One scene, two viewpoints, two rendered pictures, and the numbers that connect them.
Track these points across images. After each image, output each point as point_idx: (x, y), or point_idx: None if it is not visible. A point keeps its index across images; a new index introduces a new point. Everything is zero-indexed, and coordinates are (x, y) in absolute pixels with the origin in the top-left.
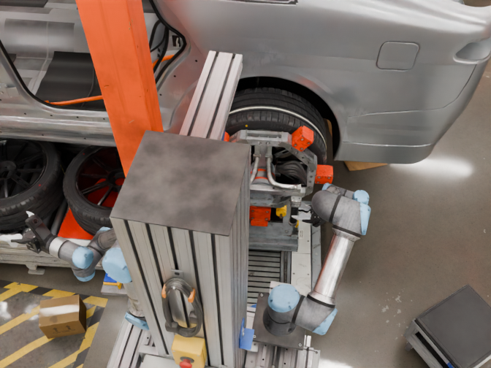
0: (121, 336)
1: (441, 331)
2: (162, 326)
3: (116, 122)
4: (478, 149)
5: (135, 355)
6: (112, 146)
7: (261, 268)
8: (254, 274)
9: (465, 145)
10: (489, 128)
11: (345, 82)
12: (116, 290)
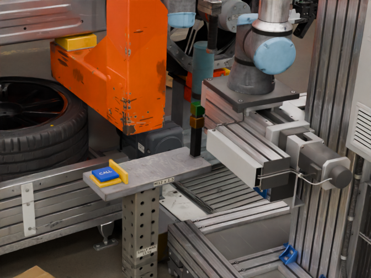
0: (228, 142)
1: None
2: None
3: None
4: (306, 63)
5: (267, 143)
6: (3, 43)
7: (224, 182)
8: (223, 189)
9: (293, 63)
10: (298, 51)
11: None
12: (123, 186)
